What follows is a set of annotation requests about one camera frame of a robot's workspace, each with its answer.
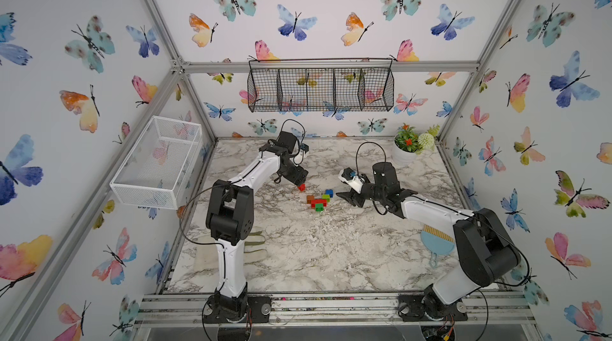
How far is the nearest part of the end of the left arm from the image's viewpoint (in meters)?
0.73

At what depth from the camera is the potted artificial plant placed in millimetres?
1005

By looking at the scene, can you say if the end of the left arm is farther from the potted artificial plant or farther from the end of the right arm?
the potted artificial plant

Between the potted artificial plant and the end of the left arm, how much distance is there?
0.44 m
